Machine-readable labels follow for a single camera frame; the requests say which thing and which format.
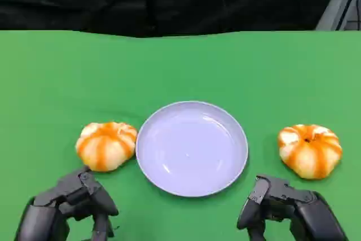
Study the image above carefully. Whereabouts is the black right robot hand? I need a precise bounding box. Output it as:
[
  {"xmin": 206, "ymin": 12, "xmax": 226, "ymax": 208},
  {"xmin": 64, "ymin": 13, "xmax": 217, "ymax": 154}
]
[{"xmin": 236, "ymin": 174, "xmax": 349, "ymax": 241}]

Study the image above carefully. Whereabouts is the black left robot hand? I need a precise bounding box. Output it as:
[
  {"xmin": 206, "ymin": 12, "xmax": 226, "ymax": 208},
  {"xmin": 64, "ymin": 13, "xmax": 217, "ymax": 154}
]
[{"xmin": 14, "ymin": 165, "xmax": 120, "ymax": 241}]

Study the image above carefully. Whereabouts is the orange and white bread roll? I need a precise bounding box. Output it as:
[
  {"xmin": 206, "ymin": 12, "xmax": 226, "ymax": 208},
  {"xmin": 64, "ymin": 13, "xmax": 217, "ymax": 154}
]
[
  {"xmin": 74, "ymin": 121, "xmax": 138, "ymax": 173},
  {"xmin": 277, "ymin": 124, "xmax": 344, "ymax": 180}
]

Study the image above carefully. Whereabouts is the lilac plate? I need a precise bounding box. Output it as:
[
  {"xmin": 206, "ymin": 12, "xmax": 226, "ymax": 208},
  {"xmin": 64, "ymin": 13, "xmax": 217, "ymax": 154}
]
[{"xmin": 135, "ymin": 100, "xmax": 249, "ymax": 198}]

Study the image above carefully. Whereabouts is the green table cloth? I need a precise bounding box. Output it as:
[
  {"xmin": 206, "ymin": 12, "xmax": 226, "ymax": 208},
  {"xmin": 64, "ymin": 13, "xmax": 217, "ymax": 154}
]
[{"xmin": 0, "ymin": 28, "xmax": 361, "ymax": 241}]

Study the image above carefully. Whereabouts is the grey metal frame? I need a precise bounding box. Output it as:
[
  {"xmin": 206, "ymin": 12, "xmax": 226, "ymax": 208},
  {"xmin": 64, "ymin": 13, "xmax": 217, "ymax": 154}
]
[{"xmin": 315, "ymin": 0, "xmax": 361, "ymax": 32}]

